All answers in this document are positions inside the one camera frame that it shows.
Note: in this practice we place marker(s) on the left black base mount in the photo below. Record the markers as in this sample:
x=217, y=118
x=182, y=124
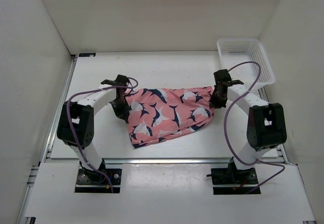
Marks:
x=97, y=183

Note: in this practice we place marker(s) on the aluminium frame rail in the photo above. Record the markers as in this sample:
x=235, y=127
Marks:
x=279, y=159

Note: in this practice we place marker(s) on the white plastic basket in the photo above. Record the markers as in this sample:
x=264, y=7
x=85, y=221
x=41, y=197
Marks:
x=250, y=58

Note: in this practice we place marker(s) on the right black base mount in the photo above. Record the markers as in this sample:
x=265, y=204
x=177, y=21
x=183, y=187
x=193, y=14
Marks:
x=231, y=181

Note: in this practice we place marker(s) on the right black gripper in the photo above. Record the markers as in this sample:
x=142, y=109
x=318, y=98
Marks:
x=214, y=103

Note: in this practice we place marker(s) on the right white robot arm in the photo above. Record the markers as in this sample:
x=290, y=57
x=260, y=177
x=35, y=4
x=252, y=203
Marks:
x=266, y=127

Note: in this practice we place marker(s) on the pink shark print shorts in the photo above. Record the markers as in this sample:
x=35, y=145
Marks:
x=162, y=114

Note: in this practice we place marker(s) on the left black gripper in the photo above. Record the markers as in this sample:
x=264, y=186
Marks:
x=120, y=113

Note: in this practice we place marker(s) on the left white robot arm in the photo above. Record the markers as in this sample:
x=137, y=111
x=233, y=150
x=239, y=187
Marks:
x=76, y=124

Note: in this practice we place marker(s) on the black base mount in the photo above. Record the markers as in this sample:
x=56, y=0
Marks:
x=97, y=183
x=231, y=181

